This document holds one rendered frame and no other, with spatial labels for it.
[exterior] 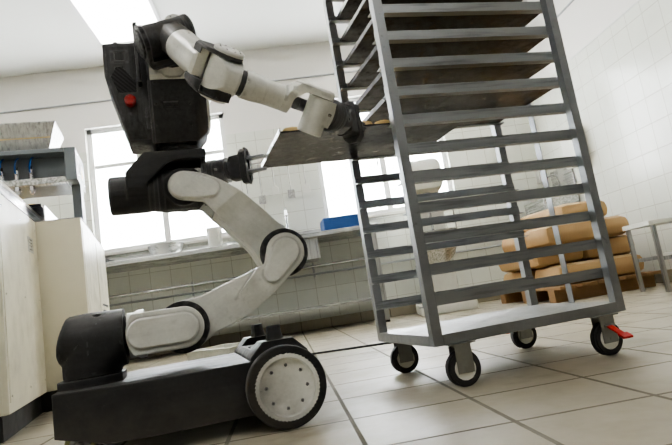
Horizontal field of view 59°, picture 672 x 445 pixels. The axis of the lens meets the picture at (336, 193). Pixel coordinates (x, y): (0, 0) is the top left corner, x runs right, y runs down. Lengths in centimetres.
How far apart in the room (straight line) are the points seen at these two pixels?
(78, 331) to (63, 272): 125
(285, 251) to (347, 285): 433
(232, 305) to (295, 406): 37
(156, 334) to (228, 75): 71
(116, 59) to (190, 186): 42
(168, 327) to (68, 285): 133
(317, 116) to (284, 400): 71
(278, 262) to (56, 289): 148
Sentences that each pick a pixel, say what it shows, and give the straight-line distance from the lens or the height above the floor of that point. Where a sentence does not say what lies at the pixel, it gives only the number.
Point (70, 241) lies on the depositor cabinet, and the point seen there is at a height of 73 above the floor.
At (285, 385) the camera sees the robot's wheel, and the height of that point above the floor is 10.
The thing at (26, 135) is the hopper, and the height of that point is 126.
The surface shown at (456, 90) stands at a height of 86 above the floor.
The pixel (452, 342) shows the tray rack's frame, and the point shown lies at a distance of 172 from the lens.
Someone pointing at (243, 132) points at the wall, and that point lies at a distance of 628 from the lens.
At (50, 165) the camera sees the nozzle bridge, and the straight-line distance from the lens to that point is 316.
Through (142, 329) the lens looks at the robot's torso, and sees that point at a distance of 169.
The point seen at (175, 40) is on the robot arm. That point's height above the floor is 99.
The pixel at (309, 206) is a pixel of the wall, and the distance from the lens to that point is 609.
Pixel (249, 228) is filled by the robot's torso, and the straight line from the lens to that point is 177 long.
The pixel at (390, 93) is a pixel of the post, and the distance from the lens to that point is 178.
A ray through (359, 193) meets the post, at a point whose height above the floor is 64.
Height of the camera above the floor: 30
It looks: 10 degrees up
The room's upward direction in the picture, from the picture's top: 9 degrees counter-clockwise
